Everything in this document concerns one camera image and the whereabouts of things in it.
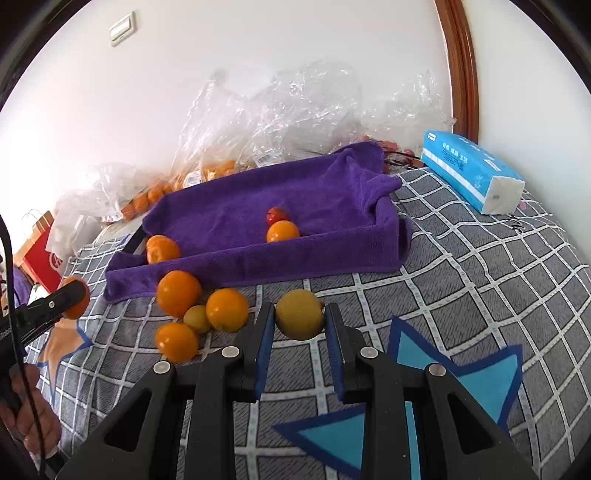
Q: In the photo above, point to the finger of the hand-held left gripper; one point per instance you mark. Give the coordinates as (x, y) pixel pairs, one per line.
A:
(51, 304)

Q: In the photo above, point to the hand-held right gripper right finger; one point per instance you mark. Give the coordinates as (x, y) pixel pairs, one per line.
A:
(337, 360)

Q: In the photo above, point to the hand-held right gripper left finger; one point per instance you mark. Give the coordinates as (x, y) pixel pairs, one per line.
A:
(263, 355)

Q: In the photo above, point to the small yellow-green fruit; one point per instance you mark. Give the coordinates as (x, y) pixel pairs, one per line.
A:
(299, 314)
(197, 318)

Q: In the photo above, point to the small orange tangerine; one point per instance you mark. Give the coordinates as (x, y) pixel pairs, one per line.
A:
(282, 230)

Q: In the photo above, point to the red cherry tomato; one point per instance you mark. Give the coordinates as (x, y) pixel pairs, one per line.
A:
(277, 214)

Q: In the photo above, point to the purple towel-lined tray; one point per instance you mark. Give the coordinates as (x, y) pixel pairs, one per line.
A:
(240, 203)

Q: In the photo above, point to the bagged small red fruits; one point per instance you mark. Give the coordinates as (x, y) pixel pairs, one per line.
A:
(392, 146)

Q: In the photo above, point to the person's left hand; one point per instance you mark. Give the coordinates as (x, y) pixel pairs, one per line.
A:
(34, 415)

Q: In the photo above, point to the red paper bag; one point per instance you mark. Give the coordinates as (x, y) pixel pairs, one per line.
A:
(39, 263)

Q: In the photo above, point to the clear plastic bag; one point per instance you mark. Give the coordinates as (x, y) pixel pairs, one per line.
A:
(277, 106)
(406, 101)
(115, 184)

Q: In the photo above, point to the pile of bagged oranges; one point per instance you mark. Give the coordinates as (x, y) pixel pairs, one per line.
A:
(145, 198)
(217, 168)

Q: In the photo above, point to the grey checked blanket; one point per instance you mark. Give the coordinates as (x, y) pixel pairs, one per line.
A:
(461, 286)

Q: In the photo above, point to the blue tissue pack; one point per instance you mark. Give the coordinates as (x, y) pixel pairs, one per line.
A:
(461, 166)

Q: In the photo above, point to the white light switch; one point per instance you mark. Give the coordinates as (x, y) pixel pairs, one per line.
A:
(123, 28)

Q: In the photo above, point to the brown wooden door frame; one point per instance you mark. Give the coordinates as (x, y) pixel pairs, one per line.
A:
(457, 64)

